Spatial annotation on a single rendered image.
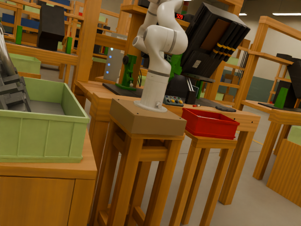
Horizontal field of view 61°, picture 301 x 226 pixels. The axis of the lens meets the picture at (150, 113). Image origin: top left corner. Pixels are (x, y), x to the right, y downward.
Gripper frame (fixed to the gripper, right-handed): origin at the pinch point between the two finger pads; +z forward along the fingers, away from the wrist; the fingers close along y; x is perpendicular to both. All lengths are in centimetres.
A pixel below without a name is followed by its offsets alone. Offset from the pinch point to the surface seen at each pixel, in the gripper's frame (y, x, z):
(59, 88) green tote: -60, 8, -75
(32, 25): 479, 489, -50
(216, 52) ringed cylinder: -4.5, -32.5, 20.7
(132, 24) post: 31.1, 9.9, -27.6
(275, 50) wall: 657, 146, 807
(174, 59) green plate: -2.6, -5.9, 2.7
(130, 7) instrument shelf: 29.4, -3.0, -39.1
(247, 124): -37, -12, 81
